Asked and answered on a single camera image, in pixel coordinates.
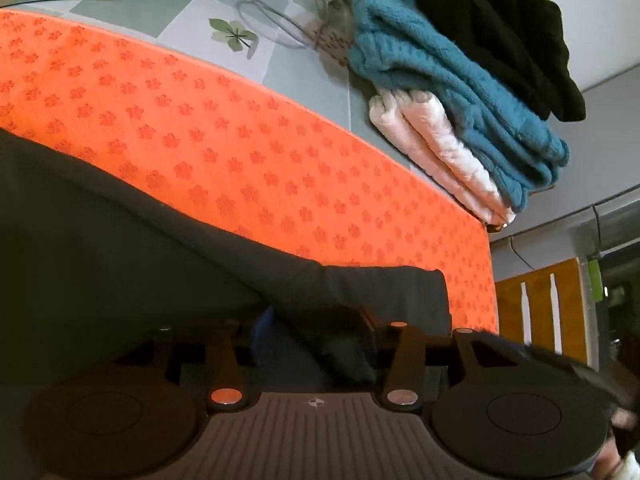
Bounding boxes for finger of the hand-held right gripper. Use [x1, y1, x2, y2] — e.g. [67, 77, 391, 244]
[472, 330, 576, 378]

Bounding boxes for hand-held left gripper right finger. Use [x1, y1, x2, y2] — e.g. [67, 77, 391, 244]
[359, 307, 523, 413]

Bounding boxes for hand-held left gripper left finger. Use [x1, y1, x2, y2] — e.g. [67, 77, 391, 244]
[114, 306, 277, 413]

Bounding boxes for dark grey garment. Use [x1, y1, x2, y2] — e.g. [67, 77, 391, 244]
[0, 127, 453, 386]

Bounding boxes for wooden chair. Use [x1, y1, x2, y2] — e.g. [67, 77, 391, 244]
[495, 257, 601, 367]

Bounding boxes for green plastic object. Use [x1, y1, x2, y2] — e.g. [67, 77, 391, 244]
[587, 257, 604, 304]

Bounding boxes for orange flower pattern mat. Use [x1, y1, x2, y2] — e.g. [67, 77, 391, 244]
[0, 7, 501, 337]

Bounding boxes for folded pink white towels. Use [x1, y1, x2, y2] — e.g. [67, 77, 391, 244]
[400, 91, 517, 225]

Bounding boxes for pale pink folded garment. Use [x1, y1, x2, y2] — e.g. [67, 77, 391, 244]
[369, 87, 496, 221]

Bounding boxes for black folded sweater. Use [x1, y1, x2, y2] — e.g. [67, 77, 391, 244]
[406, 0, 587, 122]

